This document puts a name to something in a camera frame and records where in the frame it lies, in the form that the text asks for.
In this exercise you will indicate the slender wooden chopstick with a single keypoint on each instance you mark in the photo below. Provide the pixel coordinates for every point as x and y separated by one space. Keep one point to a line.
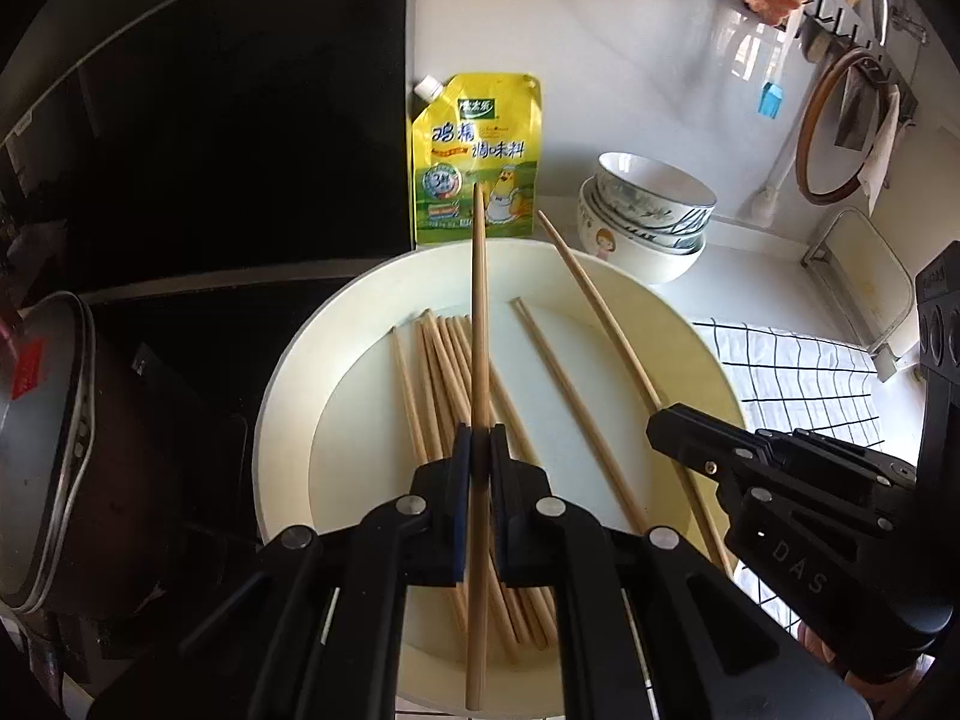
600 300
570 405
478 615

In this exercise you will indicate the blue patterned bowl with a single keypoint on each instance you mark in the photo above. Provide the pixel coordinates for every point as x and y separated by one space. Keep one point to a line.
652 187
679 236

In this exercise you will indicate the black glass cooktop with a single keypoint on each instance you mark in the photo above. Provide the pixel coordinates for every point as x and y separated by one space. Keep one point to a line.
225 165

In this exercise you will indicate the white hanging rag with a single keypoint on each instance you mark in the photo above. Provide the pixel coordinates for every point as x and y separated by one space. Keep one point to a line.
881 157

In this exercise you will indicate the blue silicone brush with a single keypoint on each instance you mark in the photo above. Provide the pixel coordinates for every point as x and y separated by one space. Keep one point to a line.
771 101

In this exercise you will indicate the brown-rimmed glass lid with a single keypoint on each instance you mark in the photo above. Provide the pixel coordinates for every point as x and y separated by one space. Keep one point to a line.
825 165

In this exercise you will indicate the white black-checked cloth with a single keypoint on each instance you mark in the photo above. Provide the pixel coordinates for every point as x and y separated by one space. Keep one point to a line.
787 382

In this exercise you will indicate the white cutting board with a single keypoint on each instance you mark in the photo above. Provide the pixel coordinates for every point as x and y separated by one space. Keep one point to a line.
877 277

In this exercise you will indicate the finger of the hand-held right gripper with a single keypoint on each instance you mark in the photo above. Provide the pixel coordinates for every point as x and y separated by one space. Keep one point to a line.
697 435
810 510

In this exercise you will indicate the cooking pot with lid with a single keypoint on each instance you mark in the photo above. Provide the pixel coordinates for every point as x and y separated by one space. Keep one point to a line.
45 427

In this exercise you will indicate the white round basin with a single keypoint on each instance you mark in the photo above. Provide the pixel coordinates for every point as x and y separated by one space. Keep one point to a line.
352 390

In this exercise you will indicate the metal board rack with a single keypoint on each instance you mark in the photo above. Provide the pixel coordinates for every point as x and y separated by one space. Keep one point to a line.
885 364

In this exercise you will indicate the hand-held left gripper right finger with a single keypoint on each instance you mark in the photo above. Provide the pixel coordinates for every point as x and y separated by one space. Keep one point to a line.
508 510

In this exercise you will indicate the yellow seasoning pouch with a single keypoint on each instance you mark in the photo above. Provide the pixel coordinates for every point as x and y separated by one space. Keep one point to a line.
480 150

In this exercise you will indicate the plain white bowl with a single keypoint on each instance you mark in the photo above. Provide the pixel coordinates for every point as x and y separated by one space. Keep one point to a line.
645 259

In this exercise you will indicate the dark grey hook rail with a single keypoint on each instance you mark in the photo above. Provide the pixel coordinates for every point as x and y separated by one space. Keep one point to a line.
840 22

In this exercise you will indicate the metal faucet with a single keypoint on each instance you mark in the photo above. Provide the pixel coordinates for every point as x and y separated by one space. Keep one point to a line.
909 26

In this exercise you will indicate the kitchen cleaver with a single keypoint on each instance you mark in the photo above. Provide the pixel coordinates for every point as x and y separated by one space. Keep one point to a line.
855 112

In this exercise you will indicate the pile of wooden chopsticks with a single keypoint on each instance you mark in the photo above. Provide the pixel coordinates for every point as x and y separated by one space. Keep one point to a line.
442 390

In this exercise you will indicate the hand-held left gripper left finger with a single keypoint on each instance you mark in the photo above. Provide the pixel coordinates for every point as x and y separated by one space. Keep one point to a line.
459 510

